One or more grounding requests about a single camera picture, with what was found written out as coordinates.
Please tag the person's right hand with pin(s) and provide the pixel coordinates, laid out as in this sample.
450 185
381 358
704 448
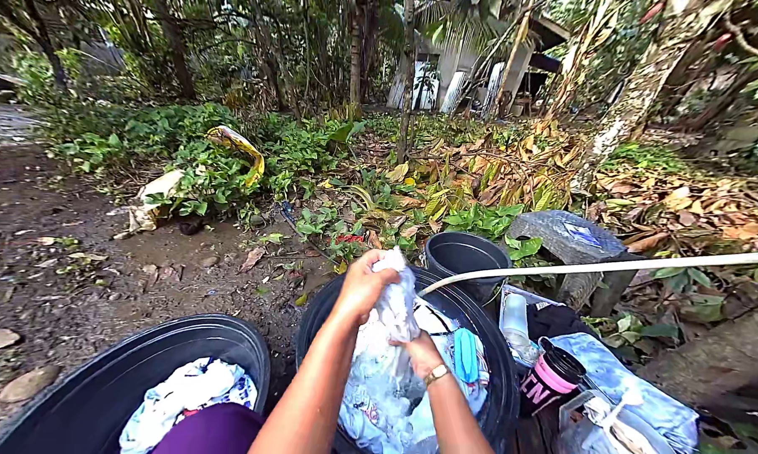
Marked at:
424 357

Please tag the person's left hand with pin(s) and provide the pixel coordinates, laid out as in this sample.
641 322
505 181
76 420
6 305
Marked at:
361 289

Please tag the person's left fingers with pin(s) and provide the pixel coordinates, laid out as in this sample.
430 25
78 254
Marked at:
369 257

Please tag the person's left thumb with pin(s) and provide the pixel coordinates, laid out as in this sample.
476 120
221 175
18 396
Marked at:
388 275

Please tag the person's right fingers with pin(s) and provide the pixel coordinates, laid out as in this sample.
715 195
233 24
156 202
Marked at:
400 344

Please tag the wet white cloth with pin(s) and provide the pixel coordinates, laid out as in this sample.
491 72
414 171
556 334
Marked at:
399 304

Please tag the person's right forearm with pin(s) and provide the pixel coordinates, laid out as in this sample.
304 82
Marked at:
454 413

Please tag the pile of soaked laundry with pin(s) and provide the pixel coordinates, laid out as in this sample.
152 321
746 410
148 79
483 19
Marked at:
369 394

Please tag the turquoise cloth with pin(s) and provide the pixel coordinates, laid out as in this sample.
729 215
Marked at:
465 356

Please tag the dark round bucket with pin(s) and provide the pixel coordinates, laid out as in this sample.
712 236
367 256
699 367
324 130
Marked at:
464 252

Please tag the round black washing tub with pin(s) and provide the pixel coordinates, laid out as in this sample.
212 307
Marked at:
504 391

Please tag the clear plastic bottle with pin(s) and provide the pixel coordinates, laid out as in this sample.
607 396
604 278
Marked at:
515 318

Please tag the black pink tumbler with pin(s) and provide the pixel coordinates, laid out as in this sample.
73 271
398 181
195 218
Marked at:
548 381

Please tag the black cloth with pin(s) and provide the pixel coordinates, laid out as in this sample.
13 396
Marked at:
555 320

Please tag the dark wooden bench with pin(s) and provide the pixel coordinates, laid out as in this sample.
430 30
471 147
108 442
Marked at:
533 435

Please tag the yellow plastic wrapper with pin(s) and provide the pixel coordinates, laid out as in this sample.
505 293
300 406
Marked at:
246 146

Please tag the grey weathered stool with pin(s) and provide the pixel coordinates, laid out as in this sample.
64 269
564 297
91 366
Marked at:
552 233

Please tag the thin grey tree trunk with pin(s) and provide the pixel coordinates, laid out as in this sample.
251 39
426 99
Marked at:
407 88

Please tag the straight brown tree trunk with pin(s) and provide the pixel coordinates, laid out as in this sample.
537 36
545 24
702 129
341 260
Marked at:
355 57

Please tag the person's legs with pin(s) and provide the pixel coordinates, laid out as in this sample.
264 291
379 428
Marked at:
212 432

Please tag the house with corrugated sheets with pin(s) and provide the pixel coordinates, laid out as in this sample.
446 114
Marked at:
458 66

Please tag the dirty white sack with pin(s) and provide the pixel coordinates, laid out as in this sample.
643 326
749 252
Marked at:
158 189

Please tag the pile of white blue clothes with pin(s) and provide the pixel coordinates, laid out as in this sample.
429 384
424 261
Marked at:
183 389

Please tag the blue tie-dye cloth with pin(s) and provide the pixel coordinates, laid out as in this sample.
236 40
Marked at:
625 378

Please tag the knotted clear plastic bag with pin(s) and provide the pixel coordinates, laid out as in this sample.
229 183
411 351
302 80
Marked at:
612 432

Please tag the dark leaning tree trunk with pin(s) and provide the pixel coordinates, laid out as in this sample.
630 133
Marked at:
177 53

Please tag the oval black basin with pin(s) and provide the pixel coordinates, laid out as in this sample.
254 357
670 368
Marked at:
101 384

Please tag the thick pale mottled tree trunk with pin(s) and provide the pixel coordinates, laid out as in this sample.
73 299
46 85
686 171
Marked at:
634 94

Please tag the thick brown log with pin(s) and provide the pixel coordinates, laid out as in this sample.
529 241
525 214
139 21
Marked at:
719 366

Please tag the brown flat stone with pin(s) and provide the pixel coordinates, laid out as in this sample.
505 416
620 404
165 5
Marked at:
30 383

